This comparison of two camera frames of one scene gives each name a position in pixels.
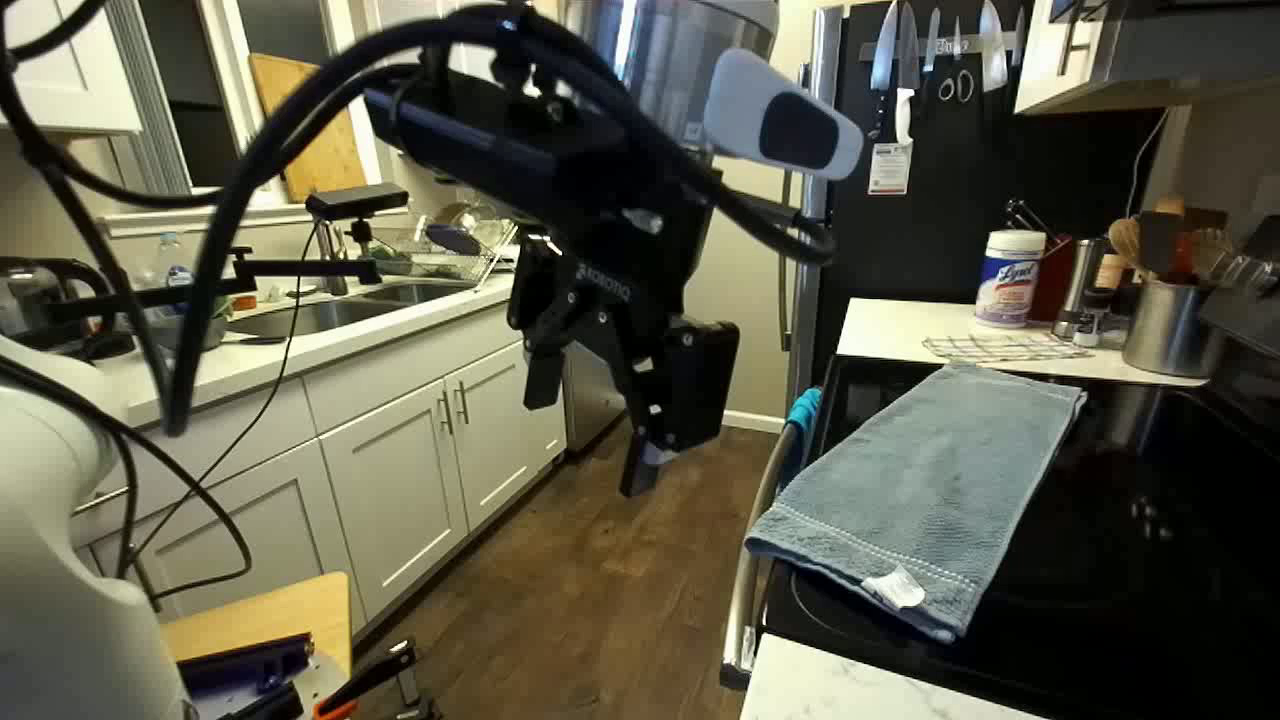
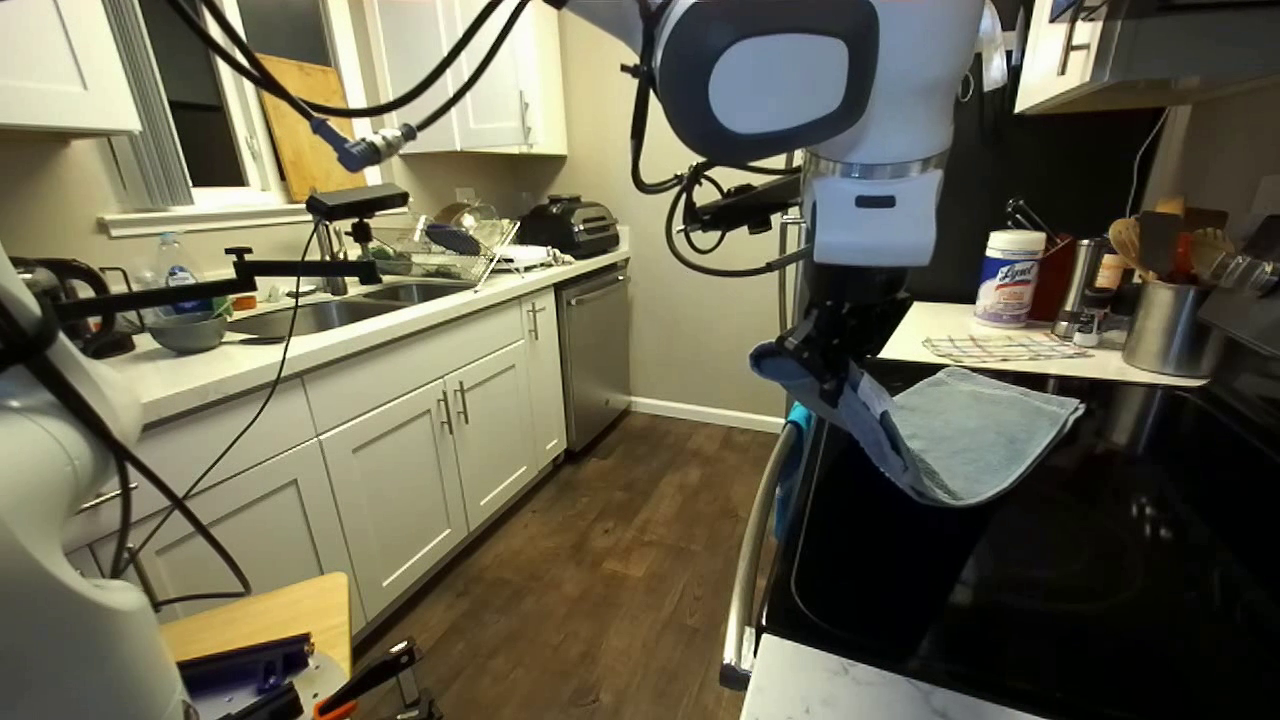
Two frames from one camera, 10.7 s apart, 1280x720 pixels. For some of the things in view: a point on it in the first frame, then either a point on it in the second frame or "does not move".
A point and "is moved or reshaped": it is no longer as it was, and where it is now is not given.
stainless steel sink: [332, 304] does not move
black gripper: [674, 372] to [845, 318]
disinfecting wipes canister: [1005, 279] does not move
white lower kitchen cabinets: [342, 474] does not move
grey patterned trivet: [1000, 347] does not move
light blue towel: [924, 502] is moved or reshaped
